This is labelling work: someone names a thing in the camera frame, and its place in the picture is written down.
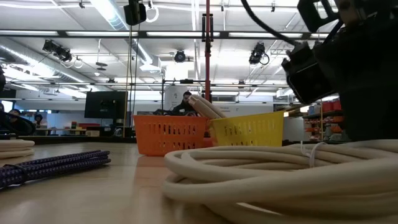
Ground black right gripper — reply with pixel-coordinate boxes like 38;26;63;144
313;15;398;142

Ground beige cable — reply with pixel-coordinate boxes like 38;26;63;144
0;139;35;160
161;139;398;224
187;94;229;120

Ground storage shelving with bins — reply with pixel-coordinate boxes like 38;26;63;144
303;99;345;142

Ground yellow plastic basket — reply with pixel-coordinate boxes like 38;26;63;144
208;110;285;147

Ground black ceiling spotlight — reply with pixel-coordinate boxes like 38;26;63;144
248;42;271;66
42;39;73;63
173;49;187;63

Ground orange plastic basket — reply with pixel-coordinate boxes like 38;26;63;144
132;114;210;157

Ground black monitor screen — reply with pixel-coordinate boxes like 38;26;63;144
83;90;129;119

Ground background workbench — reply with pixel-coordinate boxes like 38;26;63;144
43;121;101;137

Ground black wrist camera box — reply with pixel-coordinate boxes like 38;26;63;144
281;42;336;106

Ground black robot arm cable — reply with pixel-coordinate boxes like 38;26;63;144
239;0;299;47

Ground white hanging cable loop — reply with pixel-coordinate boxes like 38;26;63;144
145;4;160;24

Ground black overhead frame beam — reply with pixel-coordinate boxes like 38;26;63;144
0;29;330;39

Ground black overhead camera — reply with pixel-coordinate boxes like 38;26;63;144
123;0;147;26

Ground blue braided USB cable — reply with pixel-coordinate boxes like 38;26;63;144
0;149;112;190

